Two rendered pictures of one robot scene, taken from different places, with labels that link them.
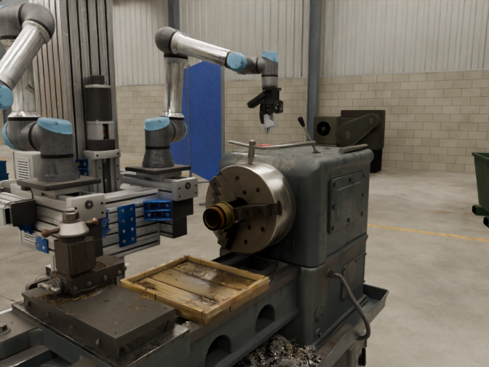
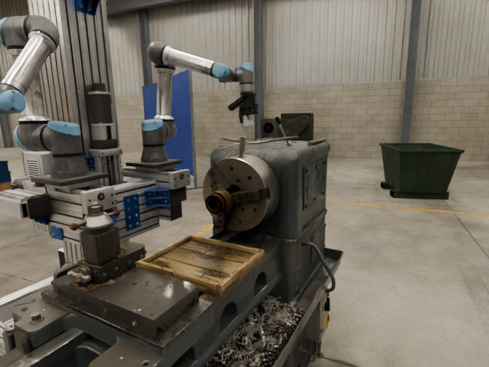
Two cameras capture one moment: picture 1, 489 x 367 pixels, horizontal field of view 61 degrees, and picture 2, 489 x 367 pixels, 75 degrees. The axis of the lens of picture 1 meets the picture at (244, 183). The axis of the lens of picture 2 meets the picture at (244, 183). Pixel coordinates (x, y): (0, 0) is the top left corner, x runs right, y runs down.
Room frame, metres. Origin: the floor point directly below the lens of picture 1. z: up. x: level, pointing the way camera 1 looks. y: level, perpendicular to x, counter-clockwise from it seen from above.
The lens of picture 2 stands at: (0.13, 0.13, 1.40)
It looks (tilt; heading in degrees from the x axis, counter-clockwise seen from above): 12 degrees down; 353
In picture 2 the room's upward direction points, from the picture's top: 1 degrees counter-clockwise
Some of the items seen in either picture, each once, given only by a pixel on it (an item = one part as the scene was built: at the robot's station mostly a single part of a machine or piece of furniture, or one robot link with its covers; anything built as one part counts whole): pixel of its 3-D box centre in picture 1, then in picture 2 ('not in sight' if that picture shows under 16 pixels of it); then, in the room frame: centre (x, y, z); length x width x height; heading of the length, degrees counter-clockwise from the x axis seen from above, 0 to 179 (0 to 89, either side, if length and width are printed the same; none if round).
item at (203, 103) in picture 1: (189, 125); (164, 127); (8.33, 1.09, 1.18); 4.12 x 0.80 x 2.35; 22
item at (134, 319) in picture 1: (89, 305); (118, 288); (0.95, 0.38, 0.95); 0.43 x 0.17 x 0.05; 53
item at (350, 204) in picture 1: (297, 194); (273, 180); (1.77, -0.24, 1.06); 0.59 x 0.48 x 0.39; 143
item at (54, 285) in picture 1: (84, 277); (110, 263); (1.01, 0.41, 0.99); 0.20 x 0.10 x 0.05; 143
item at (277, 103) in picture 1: (271, 100); (247, 103); (1.92, -0.12, 1.47); 0.09 x 0.08 x 0.12; 53
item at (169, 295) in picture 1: (195, 284); (202, 260); (1.22, 0.15, 0.89); 0.36 x 0.30 x 0.04; 53
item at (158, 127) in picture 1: (158, 131); (153, 131); (1.98, 0.41, 1.33); 0.13 x 0.12 x 0.14; 160
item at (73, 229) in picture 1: (71, 227); (96, 219); (0.99, 0.43, 1.13); 0.08 x 0.08 x 0.03
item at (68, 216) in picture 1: (70, 214); (95, 207); (0.99, 0.43, 1.17); 0.04 x 0.04 x 0.03
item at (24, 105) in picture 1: (22, 79); (30, 87); (1.62, 0.85, 1.54); 0.15 x 0.12 x 0.55; 74
